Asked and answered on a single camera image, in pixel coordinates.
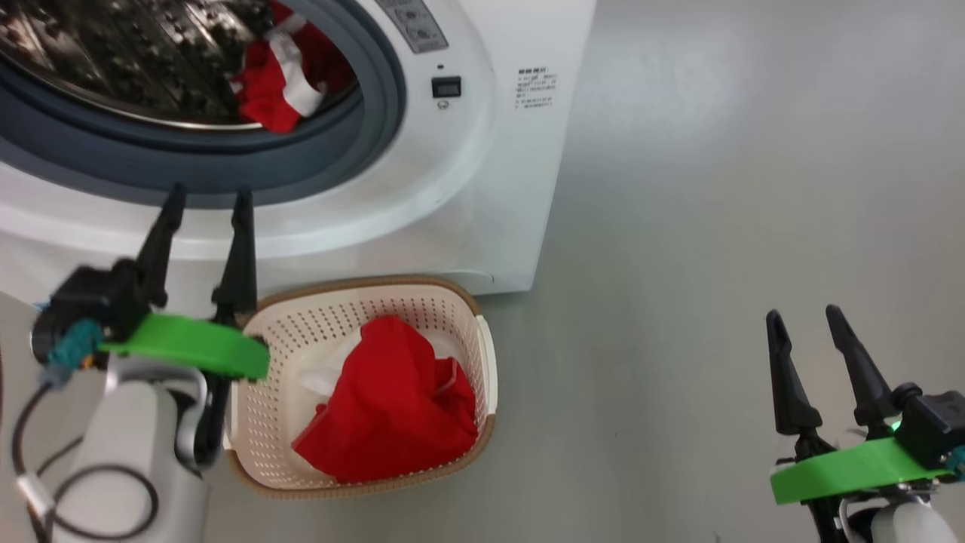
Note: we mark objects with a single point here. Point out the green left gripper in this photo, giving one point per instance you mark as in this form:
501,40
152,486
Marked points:
196,343

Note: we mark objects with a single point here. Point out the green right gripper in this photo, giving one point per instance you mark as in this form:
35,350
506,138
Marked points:
844,467

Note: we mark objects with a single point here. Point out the red garment with white stripe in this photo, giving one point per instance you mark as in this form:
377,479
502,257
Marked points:
264,105

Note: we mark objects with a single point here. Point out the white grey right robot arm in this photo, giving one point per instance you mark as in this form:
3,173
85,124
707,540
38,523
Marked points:
905,528

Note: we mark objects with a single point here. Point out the washing machine drum opening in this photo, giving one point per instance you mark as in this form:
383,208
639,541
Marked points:
113,60

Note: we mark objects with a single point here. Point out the cream perforated basket brown rim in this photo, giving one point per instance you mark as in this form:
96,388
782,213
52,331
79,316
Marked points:
467,332

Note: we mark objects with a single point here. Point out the white front-load washing machine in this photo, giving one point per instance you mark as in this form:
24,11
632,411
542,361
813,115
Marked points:
490,188

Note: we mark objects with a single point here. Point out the round white filter cover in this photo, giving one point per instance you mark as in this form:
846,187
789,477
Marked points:
475,277

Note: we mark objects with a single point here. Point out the black text warning label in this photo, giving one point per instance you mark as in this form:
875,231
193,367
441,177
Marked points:
535,79

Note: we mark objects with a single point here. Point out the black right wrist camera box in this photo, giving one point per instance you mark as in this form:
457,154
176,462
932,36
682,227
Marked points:
931,426

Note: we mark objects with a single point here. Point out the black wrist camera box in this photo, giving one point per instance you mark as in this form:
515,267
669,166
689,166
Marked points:
931,426
90,302

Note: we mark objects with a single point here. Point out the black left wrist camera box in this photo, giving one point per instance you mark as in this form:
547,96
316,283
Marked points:
90,302

